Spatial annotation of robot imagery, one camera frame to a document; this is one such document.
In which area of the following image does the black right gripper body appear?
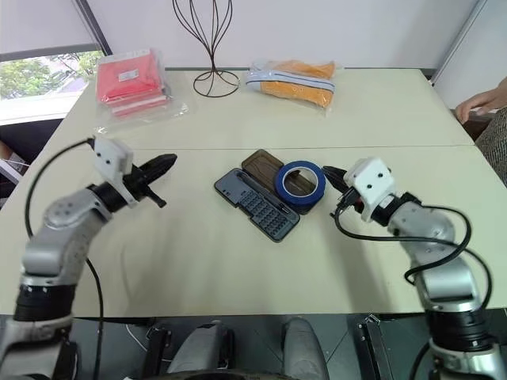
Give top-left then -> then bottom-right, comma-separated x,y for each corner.
336,187 -> 364,211

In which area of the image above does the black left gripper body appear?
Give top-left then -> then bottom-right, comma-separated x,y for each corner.
121,166 -> 156,201

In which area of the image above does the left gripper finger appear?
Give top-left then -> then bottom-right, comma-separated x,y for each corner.
136,153 -> 178,186
145,188 -> 168,209

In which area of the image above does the dark screwdriver bit case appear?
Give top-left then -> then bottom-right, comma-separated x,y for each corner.
214,149 -> 318,243

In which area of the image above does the person's bare hand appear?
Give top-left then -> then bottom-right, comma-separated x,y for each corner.
455,77 -> 507,124

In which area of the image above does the blue tape roll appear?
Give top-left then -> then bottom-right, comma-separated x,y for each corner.
274,160 -> 327,207

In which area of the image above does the red cloth in plastic bag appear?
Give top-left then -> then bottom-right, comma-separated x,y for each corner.
95,47 -> 173,107
92,93 -> 194,134

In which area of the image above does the orange cloth in plastic bag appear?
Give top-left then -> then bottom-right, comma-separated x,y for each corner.
244,59 -> 340,111

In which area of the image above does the grey right robot leg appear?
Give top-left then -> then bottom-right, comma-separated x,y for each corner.
281,316 -> 330,380

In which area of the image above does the grey robot leg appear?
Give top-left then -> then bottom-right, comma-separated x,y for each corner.
281,316 -> 330,380
166,319 -> 235,375

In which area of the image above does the grey left robot leg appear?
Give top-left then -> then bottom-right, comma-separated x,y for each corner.
166,319 -> 235,375

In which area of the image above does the patterned brown cushion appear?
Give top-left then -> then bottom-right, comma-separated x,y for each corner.
475,108 -> 507,184

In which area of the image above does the white roller blind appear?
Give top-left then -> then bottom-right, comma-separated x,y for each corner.
0,0 -> 101,61

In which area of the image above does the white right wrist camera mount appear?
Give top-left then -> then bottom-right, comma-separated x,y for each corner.
341,156 -> 398,222

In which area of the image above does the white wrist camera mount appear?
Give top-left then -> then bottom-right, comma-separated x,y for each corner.
341,156 -> 398,222
93,136 -> 140,209

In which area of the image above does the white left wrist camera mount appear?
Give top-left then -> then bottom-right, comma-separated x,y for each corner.
93,136 -> 140,209

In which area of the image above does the dark screwdriver handle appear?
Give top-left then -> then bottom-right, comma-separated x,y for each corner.
236,170 -> 295,216

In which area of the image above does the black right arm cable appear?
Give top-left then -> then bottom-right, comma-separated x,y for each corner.
330,196 -> 495,310

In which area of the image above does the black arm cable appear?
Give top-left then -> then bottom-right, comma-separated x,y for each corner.
330,196 -> 495,310
24,137 -> 105,380

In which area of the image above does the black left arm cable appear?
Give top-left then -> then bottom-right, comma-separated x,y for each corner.
24,137 -> 105,380

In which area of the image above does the dark wire stand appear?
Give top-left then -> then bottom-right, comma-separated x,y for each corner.
172,0 -> 242,97

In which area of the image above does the thin white cable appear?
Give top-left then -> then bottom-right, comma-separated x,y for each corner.
124,323 -> 148,358

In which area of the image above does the black metal bracket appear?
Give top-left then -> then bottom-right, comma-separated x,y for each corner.
355,313 -> 384,380
147,325 -> 174,374

